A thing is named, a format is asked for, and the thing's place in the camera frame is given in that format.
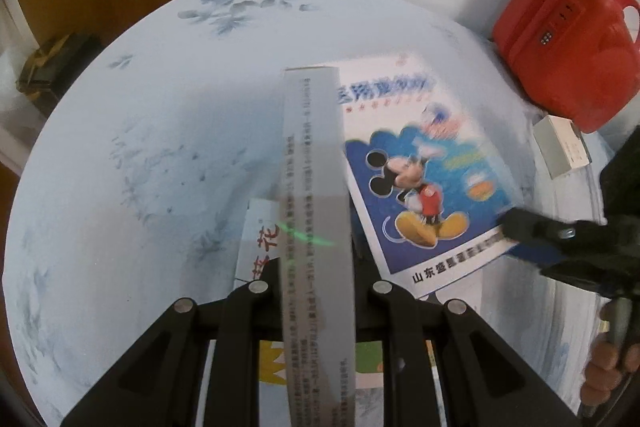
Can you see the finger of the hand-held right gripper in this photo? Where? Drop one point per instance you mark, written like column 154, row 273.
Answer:
column 535, row 227

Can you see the small grey cardboard box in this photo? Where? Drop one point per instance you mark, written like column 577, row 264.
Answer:
column 560, row 147

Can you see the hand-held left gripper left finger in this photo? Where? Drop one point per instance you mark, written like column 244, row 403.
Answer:
column 250, row 307

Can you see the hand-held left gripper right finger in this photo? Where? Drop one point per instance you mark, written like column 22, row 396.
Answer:
column 385, row 307

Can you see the blue cartoon picture box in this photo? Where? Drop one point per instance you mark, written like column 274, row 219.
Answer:
column 425, row 157

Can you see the red handbag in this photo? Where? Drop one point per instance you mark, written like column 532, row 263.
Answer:
column 565, row 42

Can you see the white card box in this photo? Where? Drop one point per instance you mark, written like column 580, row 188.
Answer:
column 315, row 182

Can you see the dark olive bag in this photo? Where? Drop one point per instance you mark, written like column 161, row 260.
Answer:
column 55, row 62

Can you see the person's right hand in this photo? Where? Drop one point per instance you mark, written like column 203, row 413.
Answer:
column 600, row 372

